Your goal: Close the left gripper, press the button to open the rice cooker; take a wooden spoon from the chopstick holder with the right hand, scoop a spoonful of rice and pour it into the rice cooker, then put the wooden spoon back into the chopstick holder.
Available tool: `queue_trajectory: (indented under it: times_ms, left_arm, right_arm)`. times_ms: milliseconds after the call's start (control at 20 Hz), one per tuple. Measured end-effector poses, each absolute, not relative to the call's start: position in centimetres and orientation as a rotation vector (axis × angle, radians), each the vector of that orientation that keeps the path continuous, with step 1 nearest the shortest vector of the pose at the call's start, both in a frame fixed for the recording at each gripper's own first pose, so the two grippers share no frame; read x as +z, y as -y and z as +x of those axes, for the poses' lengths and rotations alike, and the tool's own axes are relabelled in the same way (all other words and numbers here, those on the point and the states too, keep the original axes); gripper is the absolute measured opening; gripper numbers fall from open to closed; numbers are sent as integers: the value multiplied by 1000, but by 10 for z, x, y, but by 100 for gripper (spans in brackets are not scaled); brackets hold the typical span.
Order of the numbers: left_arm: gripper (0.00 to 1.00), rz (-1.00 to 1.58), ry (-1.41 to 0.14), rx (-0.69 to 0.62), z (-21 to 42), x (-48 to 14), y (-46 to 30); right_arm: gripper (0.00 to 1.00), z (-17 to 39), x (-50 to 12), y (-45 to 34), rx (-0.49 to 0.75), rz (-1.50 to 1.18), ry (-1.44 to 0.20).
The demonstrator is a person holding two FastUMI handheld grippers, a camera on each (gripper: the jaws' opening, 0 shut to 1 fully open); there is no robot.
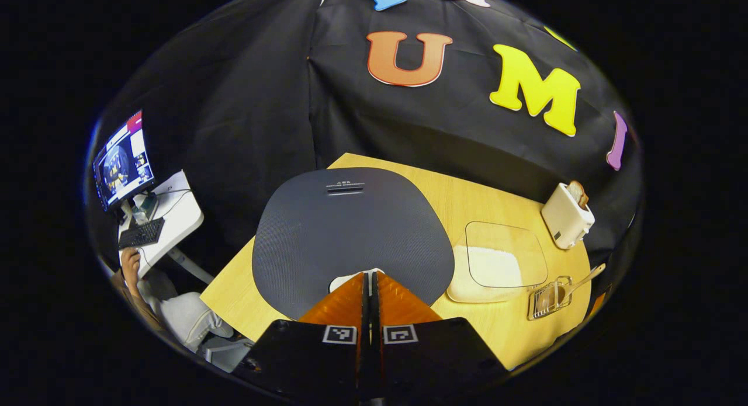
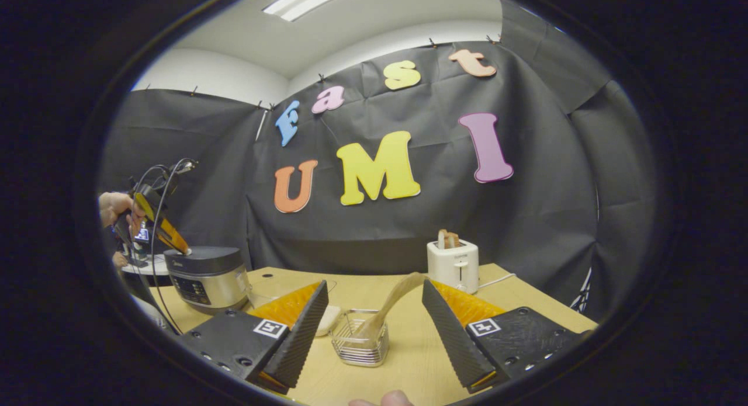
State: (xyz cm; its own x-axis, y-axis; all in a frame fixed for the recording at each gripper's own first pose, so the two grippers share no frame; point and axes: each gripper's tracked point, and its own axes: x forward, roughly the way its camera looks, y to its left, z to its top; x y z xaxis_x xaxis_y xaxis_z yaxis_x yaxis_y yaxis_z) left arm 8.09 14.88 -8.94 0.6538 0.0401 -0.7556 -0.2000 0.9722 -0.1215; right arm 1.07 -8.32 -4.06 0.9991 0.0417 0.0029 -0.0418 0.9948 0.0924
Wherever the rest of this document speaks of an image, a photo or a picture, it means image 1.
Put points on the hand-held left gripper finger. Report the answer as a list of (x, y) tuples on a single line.
[(375, 336), (364, 336)]

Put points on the grey rice cooker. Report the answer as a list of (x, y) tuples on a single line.
[(350, 231)]

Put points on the white rice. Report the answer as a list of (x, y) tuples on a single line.
[(491, 269)]

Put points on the wooden spoon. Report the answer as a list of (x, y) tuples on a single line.
[(584, 277)]

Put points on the clear plastic rice container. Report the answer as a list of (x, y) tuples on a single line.
[(508, 236)]

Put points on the white toaster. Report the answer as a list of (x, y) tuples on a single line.
[(564, 222)]

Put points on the white desk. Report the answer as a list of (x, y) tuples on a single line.
[(181, 213)]

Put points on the black keyboard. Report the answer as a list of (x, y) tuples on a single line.
[(142, 233)]

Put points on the toast bread slice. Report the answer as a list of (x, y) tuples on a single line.
[(578, 193)]

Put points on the black backdrop cloth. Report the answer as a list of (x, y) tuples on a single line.
[(234, 102)]

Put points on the computer monitor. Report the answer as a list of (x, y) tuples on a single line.
[(124, 163)]

